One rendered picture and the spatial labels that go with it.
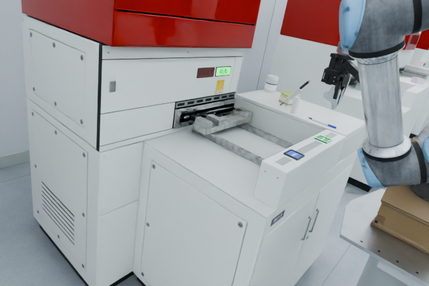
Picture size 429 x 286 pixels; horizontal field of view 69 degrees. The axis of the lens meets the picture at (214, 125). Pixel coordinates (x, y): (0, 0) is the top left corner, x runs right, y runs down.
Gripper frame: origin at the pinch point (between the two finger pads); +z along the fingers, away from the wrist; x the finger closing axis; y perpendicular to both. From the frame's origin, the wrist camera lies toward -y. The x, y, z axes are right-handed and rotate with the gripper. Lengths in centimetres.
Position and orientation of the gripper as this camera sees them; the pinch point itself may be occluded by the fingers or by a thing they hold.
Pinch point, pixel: (335, 106)
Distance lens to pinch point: 132.0
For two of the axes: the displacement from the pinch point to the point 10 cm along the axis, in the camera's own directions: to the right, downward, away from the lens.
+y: -7.4, -3.5, 5.7
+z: -1.6, 9.2, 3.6
